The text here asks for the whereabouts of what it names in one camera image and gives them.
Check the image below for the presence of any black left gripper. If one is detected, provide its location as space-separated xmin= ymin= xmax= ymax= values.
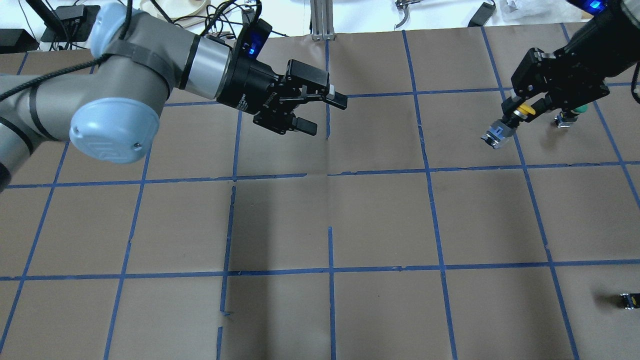
xmin=215 ymin=53 xmax=348 ymax=136

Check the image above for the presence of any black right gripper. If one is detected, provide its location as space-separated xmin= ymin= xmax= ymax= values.
xmin=501 ymin=20 xmax=611 ymax=123

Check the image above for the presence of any yellow push button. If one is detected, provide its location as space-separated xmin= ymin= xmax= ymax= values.
xmin=480 ymin=103 xmax=537 ymax=150

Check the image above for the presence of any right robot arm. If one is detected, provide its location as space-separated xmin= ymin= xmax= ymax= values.
xmin=500 ymin=0 xmax=640 ymax=129

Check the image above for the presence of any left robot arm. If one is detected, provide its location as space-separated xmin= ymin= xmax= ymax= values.
xmin=0 ymin=2 xmax=348 ymax=190

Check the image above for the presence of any green push button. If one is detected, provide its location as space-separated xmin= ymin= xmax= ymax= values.
xmin=554 ymin=104 xmax=588 ymax=129

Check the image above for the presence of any red push button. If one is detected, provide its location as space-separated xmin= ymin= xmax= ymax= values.
xmin=619 ymin=292 xmax=640 ymax=310

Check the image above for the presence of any black power adapter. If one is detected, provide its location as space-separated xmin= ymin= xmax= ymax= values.
xmin=467 ymin=0 xmax=497 ymax=28

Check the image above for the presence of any black box on table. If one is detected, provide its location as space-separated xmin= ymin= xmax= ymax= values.
xmin=39 ymin=4 xmax=101 ymax=43

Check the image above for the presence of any aluminium frame post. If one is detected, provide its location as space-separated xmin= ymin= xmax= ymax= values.
xmin=310 ymin=0 xmax=336 ymax=42

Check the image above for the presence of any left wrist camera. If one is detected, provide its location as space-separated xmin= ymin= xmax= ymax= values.
xmin=233 ymin=19 xmax=273 ymax=60

